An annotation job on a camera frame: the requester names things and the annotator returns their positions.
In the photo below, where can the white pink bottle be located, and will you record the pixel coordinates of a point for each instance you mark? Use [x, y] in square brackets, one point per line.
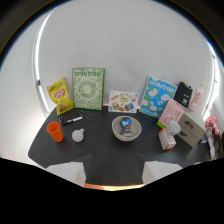
[196, 98]

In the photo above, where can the red white cloth item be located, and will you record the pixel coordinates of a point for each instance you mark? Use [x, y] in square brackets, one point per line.
[213, 131]

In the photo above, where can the orange plastic cup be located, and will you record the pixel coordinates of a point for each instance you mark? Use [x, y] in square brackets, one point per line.
[55, 131]

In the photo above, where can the black pouch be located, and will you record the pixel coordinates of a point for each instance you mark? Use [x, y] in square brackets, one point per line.
[183, 94]

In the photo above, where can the white sticker card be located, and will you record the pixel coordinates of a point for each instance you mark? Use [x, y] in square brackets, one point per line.
[123, 101]

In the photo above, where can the green onlytree box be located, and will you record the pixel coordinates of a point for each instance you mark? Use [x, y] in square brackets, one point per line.
[88, 88]

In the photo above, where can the yellow chips bag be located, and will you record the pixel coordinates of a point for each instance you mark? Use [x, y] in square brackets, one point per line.
[60, 96]

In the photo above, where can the blue onlytree box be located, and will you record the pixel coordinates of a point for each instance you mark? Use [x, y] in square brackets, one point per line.
[157, 97]

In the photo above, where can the blue snack packet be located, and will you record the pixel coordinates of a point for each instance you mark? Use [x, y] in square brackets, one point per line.
[126, 127]

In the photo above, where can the white cup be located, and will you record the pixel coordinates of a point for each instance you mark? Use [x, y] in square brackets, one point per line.
[173, 127]

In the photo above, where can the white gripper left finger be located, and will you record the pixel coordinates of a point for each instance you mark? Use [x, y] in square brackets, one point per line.
[71, 170]

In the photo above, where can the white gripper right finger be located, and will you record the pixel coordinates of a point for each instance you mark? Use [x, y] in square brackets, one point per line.
[156, 170]

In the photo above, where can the beige bowl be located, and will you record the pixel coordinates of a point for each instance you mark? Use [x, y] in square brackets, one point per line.
[116, 130]

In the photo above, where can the pink tissue pack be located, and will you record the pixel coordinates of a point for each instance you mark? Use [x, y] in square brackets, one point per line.
[171, 113]

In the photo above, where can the orange white small carton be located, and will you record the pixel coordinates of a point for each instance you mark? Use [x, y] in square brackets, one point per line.
[166, 140]

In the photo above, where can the beige cardboard box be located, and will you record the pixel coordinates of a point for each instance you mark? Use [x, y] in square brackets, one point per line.
[192, 128]

